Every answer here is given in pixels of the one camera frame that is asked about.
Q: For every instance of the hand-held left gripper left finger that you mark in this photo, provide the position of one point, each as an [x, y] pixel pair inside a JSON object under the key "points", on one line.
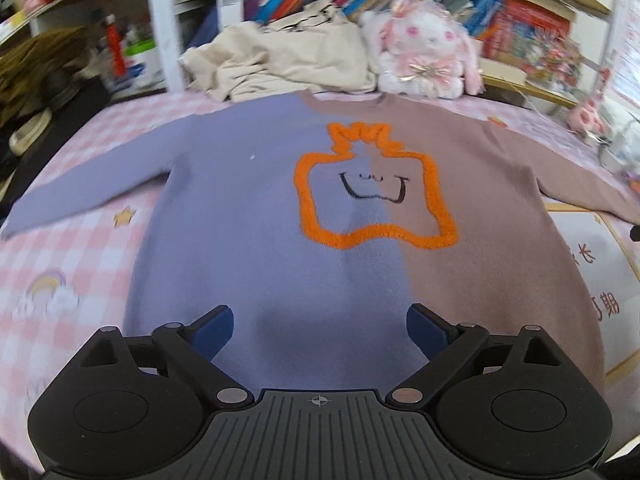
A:
{"points": [[215, 332]]}

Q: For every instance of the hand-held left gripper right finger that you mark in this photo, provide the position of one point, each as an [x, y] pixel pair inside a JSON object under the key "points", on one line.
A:
{"points": [[425, 332]]}

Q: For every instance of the purple and brown sweater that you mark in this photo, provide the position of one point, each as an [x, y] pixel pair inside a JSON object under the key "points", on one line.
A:
{"points": [[240, 200]]}

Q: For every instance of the beige clothes pile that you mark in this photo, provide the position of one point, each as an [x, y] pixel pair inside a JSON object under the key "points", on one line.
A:
{"points": [[300, 55]]}

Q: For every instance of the pink checked printed mat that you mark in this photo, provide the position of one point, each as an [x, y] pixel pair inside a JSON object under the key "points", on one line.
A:
{"points": [[75, 260]]}

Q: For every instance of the small pink plush toy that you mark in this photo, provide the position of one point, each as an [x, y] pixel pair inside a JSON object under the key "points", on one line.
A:
{"points": [[586, 116]]}

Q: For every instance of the white plush toy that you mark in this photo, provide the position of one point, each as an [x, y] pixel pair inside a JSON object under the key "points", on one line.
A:
{"points": [[620, 145]]}

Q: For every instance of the white pen cup green rim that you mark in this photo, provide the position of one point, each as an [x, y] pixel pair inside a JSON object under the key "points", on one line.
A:
{"points": [[145, 67]]}

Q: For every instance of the white wrist watch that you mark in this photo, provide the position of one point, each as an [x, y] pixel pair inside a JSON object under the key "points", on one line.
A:
{"points": [[27, 132]]}

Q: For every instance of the white and pink plush bunny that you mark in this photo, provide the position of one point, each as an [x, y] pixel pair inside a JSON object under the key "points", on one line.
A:
{"points": [[430, 45]]}

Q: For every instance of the red hanging tassel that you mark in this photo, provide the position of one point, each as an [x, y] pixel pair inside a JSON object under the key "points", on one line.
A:
{"points": [[116, 45]]}

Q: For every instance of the stack of red books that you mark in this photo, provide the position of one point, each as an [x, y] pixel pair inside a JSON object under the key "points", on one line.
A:
{"points": [[535, 40]]}

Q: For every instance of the brown cloth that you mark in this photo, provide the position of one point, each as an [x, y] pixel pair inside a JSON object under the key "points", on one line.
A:
{"points": [[40, 65]]}

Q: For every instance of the white paper tag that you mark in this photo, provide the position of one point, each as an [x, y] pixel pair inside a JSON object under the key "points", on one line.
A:
{"points": [[230, 7]]}

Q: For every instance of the white shelf post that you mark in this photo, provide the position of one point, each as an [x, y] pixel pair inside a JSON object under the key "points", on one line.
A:
{"points": [[167, 25]]}

